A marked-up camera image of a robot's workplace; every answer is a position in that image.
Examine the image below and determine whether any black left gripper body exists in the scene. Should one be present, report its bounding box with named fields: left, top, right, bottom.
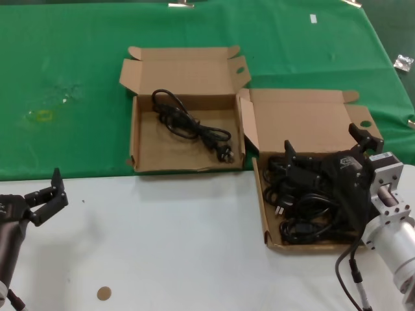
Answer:
left=0, top=193, right=35, bottom=283

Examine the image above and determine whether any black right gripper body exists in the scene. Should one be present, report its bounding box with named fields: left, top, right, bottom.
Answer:
left=320, top=146, right=377, bottom=233

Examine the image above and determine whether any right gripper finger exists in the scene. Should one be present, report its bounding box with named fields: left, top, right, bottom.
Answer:
left=348, top=122, right=385, bottom=157
left=284, top=139, right=325, bottom=192

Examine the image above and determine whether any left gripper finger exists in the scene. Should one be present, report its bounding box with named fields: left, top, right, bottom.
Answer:
left=30, top=180, right=69, bottom=227
left=24, top=167, right=62, bottom=209

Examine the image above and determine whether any black power cable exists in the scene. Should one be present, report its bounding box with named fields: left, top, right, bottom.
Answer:
left=280, top=218, right=356, bottom=246
left=151, top=89, right=235, bottom=163
left=265, top=155, right=289, bottom=185
left=264, top=181, right=292, bottom=216

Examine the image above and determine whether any torn-edged open cardboard box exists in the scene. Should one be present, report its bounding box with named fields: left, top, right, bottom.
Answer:
left=118, top=45, right=253, bottom=173

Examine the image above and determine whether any silver foil scrap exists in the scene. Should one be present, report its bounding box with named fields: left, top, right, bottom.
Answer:
left=394, top=54, right=415, bottom=73

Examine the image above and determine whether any green table cloth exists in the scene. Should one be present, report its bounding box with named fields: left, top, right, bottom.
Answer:
left=0, top=0, right=415, bottom=181

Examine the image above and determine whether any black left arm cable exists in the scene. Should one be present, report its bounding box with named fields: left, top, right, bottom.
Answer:
left=6, top=288, right=29, bottom=311

